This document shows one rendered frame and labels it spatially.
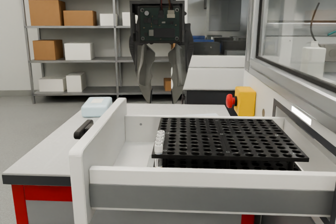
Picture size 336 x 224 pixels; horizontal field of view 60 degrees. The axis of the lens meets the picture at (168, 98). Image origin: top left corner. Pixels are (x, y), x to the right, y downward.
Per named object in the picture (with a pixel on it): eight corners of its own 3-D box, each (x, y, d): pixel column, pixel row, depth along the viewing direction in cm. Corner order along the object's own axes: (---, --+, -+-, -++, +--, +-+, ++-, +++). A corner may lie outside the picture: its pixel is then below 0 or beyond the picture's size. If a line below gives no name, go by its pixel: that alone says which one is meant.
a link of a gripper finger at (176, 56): (171, 111, 42) (161, 47, 40) (172, 101, 48) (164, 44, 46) (192, 109, 42) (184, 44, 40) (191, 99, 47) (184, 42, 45)
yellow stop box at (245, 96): (235, 117, 79) (237, 91, 78) (231, 109, 86) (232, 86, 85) (254, 117, 79) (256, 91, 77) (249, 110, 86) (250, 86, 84)
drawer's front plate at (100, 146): (74, 227, 39) (67, 151, 36) (120, 143, 67) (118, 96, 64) (87, 228, 39) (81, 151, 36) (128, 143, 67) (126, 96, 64)
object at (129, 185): (90, 210, 40) (88, 170, 39) (126, 140, 65) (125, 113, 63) (393, 220, 38) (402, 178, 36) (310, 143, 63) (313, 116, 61)
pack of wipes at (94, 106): (108, 117, 105) (107, 105, 104) (81, 118, 104) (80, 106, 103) (112, 106, 120) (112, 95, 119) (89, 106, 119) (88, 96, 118)
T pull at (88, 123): (73, 140, 48) (72, 132, 47) (87, 125, 55) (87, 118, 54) (94, 140, 47) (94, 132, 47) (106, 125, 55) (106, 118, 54)
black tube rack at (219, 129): (152, 194, 43) (151, 154, 42) (161, 146, 60) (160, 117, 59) (304, 198, 42) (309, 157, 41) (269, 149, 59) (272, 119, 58)
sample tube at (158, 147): (162, 175, 43) (162, 146, 42) (154, 175, 43) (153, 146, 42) (163, 171, 44) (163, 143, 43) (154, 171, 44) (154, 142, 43)
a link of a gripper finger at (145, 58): (125, 108, 42) (133, 44, 40) (132, 98, 48) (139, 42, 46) (147, 111, 42) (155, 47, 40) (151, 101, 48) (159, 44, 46)
